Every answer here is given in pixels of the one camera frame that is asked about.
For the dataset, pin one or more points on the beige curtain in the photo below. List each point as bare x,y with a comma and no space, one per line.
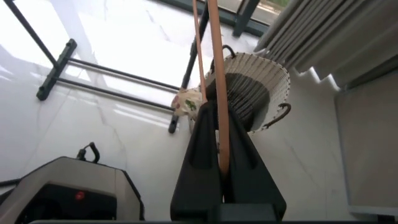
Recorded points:
311,31

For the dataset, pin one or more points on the pink clothes hanger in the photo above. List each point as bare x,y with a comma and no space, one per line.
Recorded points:
219,93

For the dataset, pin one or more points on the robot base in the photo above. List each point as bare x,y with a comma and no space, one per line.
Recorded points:
77,174

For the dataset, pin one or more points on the window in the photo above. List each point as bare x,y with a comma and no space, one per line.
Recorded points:
245,18

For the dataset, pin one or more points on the black clothes rack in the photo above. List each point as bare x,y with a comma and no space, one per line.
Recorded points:
56,71

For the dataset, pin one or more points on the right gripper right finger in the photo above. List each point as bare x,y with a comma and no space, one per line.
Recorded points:
255,193

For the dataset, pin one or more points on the white laundry basket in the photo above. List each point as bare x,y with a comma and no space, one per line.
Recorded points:
264,71

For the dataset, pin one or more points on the cream printed garment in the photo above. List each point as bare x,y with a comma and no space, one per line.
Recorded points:
186,102

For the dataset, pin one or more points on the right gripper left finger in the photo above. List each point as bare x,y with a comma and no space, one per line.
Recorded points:
196,193

